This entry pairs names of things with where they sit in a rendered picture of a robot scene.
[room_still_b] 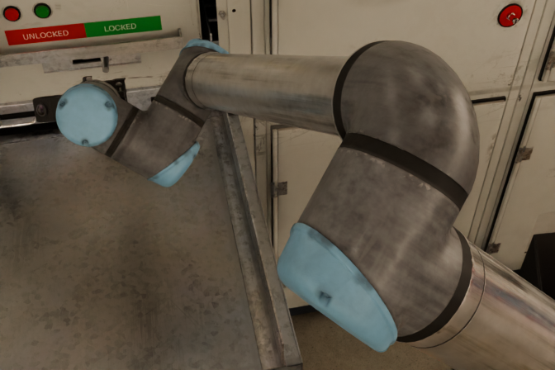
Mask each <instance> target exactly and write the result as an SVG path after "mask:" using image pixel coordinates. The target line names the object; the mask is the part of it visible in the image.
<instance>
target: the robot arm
mask: <svg viewBox="0 0 555 370"><path fill-rule="evenodd" d="M125 80H126V78H114V79H113V80H106V81H101V80H96V79H93V78H92V76H85V77H83V81H82V82H81V83H80V84H78V85H75V86H72V87H71V88H69V89H68V90H67V91H66V92H65V93H64V94H62V95H53V96H45V97H37V98H34V99H33V100H32V101H33V107H34V111H35V115H36V121H37V122H52V121H57V125H58V127H59V130H60V131H61V133H62V134H63V135H64V136H65V137H66V138H67V139H68V140H70V141H71V142H73V143H75V144H76V145H81V146H86V147H92V148H94V149H95V150H97V151H99V152H101V153H102V154H104V155H106V156H108V157H110V158H111V159H114V160H115V161H116V162H118V163H120V164H122V165H124V166H126V167H127V168H129V169H131V170H133V171H135V172H136V173H138V174H140V175H141V176H143V177H145V178H147V180H148V181H152V182H154V183H157V184H158V185H160V186H162V187H171V186H173V185H174V184H175V183H176V182H177V181H178V180H179V179H180V178H181V177H182V176H183V175H184V173H185V172H186V171H187V169H188V168H189V166H190V165H191V163H192V161H193V160H194V158H195V157H196V156H197V153H198V151H199V149H200V145H199V143H198V142H197V141H195V139H196V138H197V136H198V134H199V132H200V131H201V129H202V127H203V125H204V124H205V122H206V119H207V118H208V116H209V115H210V113H211V111H212V110H213V111H214V110H217V111H223V112H228V113H232V114H236V115H240V116H247V117H251V118H255V119H259V120H263V121H270V122H274V123H278V124H282V125H286V126H293V127H297V128H302V129H305V130H313V131H316V132H320V133H325V134H328V135H336V136H339V137H340V139H341V140H342V143H341V145H340V147H339V148H338V149H337V151H336V152H335V154H334V157H333V158H332V160H331V161H330V164H329V166H328V168H327V169H326V170H325V173H324V175H323V176H322V178H321V180H320V182H319V184H318V185H317V187H316V189H315V191H314V192H313V194H312V196H311V199H310V200H309V201H308V203H307V205H306V208H305V209H304V211H303V212H302V214H301V217H300V218H299V220H298V222H297V223H295V224H294V225H293V226H292V228H291V229H290V237H289V239H288V241H287V243H286V245H285V247H284V249H283V251H282V253H281V255H280V257H279V259H278V261H277V274H278V276H279V278H280V280H281V281H282V283H283V284H284V285H285V286H286V287H288V288H289V289H290V290H291V291H293V292H294V293H295V294H297V295H298V296H299V297H300V298H301V299H303V300H304V301H306V302H307V303H308V304H310V305H311V306H313V307H314V308H316V309H317V310H318V311H319V312H320V313H322V314H323V315H325V316H326V317H328V318H329V319H331V320H332V321H333V322H334V323H336V324H337V325H339V326H340V327H341V328H343V329H344V330H346V331H347V332H349V333H350V334H351V335H353V336H354V337H356V338H357V339H359V340H360V341H362V342H363V343H365V344H366V345H367V346H369V347H370V348H372V349H374V350H376V351H378V352H385V351H387V350H388V348H389V346H390V345H393V344H394V343H395V342H400V343H404V344H408V345H409V346H411V347H413V348H415V349H418V350H419V351H420V352H422V353H425V354H427V355H429V356H430V357H432V358H434V359H436V360H438V361H440V362H441V363H444V364H446V365H447V366H449V367H451V368H453V369H455V370H555V300H553V299H552V298H551V297H550V296H548V295H546V294H545V293H544V292H542V291H540V290H539V289H538V288H536V287H535V286H534V285H532V284H531V283H529V282H527V281H526V280H525V279H523V278H522V277H521V276H519V275H518V274H516V273H515V272H513V271H512V270H510V269H509V268H507V267H506V266H505V265H504V264H502V263H500V262H499V261H497V260H496V259H494V258H493V257H491V256H490V255H489V254H487V253H486V252H484V251H483V250H482V249H480V248H478V247H477V246H476V245H474V244H473V243H472V242H470V241H469V240H467V238H466V237H465V236H464V235H463V233H462V232H461V231H459V230H458V229H456V228H455V227H453V223H454V221H455V220H456V218H457V216H458V214H459V212H460V211H461V209H462V207H463V204H464V202H465V201H466V199H467V198H468V196H469V194H470V192H471V190H472V187H473V184H474V182H475V179H476V175H477V169H478V164H479V152H480V133H479V129H478V124H477V116H476V113H475V109H474V106H473V104H472V101H471V98H470V97H469V94H468V92H467V89H466V88H465V86H464V85H463V83H462V81H461V79H460V78H459V77H458V75H457V74H456V73H455V71H454V70H453V69H452V68H451V67H450V66H449V65H448V64H447V63H446V62H445V61H444V60H443V59H442V58H441V57H440V56H438V55H436V54H435V53H434V52H432V51H431V50H428V49H426V48H425V47H423V46H421V45H417V44H414V43H410V42H406V41H402V40H381V41H376V42H372V43H368V44H366V45H363V46H362V47H360V48H359V49H357V50H355V51H354V52H353V53H352V54H351V55H350V56H328V55H246V54H230V53H229V52H227V51H226V50H224V49H223V48H221V47H220V46H218V45H216V44H214V43H212V42H210V41H208V40H202V39H198V38H196V39H191V40H190V41H189V42H188V43H187V44H186V46H185V47H183V48H182V50H181V51H180V53H179V57H178V59H177V61H176V62H175V64H174V66H173V67H172V69H171V71H170V72H169V74H168V76H167V78H166V79H165V80H164V83H163V84H162V86H161V88H160V89H159V91H158V92H157V94H156V96H155V98H154V100H153V101H152V102H151V104H150V106H149V108H148V110H147V112H144V111H141V110H140V109H139V108H137V107H135V106H133V105H131V104H130V103H129V102H128V101H127V96H126V93H127V91H126V84H125ZM119 82H120V83H119Z"/></svg>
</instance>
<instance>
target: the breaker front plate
mask: <svg viewBox="0 0 555 370"><path fill-rule="evenodd" d="M40 2H42V3H45V4H47V5H49V6H50V9H51V14H50V16H49V17H47V18H39V17H38V16H36V15H35V13H34V6H35V5H36V4H37V3H40ZM7 6H14V7H17V8H18V9H19V10H20V12H21V17H20V19H19V20H17V21H9V20H7V19H6V18H5V17H4V15H3V10H4V8H5V7H7ZM154 16H160V18H161V25H162V30H160V31H144V32H136V33H128V34H120V35H111V36H96V37H88V38H79V39H71V40H56V41H47V42H39V43H30V44H23V45H9V44H8V42H7V37H6V34H5V31H12V30H20V29H29V28H37V27H46V26H62V25H70V24H79V23H88V22H96V21H112V20H120V19H129V18H137V17H154ZM178 28H181V32H182V37H183V47H185V46H186V44H187V43H188V42H189V41H190V40H191V39H196V38H198V39H201V32H200V22H199V13H198V4H197V0H0V55H8V54H16V53H25V52H32V51H41V50H56V49H64V48H72V47H80V46H88V45H104V44H111V43H120V42H127V41H136V40H151V39H159V38H168V37H175V36H179V32H178ZM181 50H182V49H174V50H159V51H151V52H144V53H135V54H128V55H113V56H111V59H110V61H109V72H108V73H103V72H102V61H101V60H98V61H89V62H82V63H73V61H72V60H66V61H59V62H50V63H43V64H28V65H20V66H12V67H4V68H0V103H6V102H19V101H27V100H33V99H34V98H37V97H45V96H53V95H62V94H64V93H65V92H66V91H67V90H68V89H69V88H71V87H72V86H75V85H78V84H80V83H81V82H82V81H83V77H85V76H92V79H96V80H101V81H106V80H113V79H114V78H126V80H125V84H126V89H128V88H142V87H149V86H157V85H162V84H163V83H164V80H165V79H166V78H167V76H168V74H169V72H170V71H171V69H172V67H173V66H174V64H175V62H176V61H177V59H178V57H179V53H180V51H181Z"/></svg>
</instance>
